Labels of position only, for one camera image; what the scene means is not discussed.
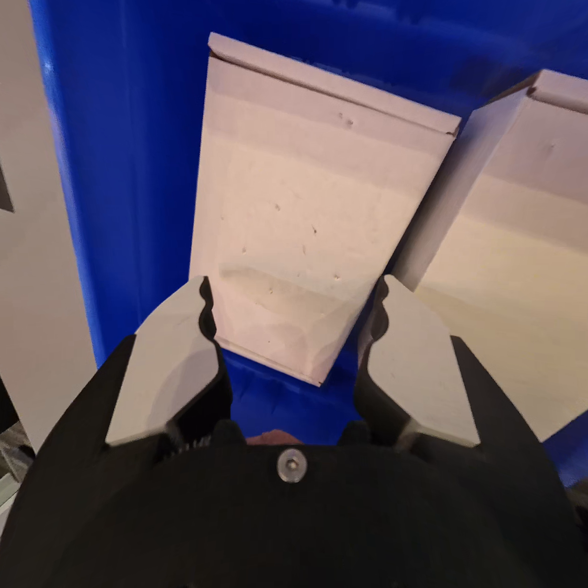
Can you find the white cardboard box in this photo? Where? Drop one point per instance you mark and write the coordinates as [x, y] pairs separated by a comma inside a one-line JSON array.
[[514, 252], [312, 206]]

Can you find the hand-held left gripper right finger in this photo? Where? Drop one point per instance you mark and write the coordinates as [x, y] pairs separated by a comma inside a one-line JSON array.
[[418, 372]]

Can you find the blue plastic bin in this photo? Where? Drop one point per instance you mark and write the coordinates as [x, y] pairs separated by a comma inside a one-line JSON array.
[[138, 160]]

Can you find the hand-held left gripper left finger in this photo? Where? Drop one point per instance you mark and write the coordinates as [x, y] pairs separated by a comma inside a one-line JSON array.
[[160, 376]]

